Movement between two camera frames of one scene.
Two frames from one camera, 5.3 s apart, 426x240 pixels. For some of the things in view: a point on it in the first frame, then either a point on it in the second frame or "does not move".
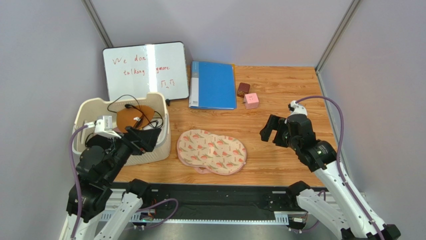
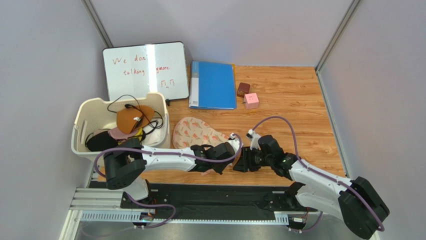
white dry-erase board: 135,71 does not move
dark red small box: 243,89 does not move
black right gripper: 281,132 to 248,160
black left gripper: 140,140 to 220,169
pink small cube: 251,101 does not move
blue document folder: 212,85 does not move
